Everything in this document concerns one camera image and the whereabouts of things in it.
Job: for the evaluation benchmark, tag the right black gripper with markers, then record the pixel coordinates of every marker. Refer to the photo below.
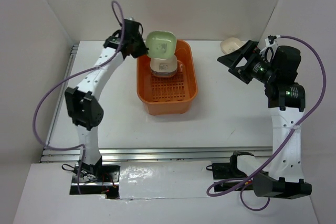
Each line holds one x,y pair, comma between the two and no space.
233,59

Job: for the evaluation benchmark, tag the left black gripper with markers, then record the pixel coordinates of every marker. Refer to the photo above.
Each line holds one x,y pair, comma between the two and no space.
143,50

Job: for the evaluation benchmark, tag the green plate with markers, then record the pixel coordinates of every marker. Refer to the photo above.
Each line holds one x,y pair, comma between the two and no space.
161,44

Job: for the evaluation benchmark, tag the cream plate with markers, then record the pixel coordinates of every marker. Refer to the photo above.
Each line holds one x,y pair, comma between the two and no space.
164,66
230,45

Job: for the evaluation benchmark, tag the pink-brown plate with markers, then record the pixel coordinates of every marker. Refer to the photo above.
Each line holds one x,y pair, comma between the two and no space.
163,75

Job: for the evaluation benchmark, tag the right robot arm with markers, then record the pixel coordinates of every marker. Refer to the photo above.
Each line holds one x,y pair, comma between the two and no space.
276,68

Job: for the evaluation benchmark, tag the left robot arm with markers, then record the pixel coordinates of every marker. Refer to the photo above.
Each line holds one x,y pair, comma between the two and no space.
82,101

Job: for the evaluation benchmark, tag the orange plastic bin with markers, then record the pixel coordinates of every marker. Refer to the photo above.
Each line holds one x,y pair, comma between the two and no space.
168,95

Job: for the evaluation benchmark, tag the white sheet front cover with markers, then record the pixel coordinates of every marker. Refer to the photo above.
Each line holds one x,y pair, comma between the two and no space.
164,180

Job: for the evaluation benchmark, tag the aluminium rail frame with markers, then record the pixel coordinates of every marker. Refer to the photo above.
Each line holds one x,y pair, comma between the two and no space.
226,115

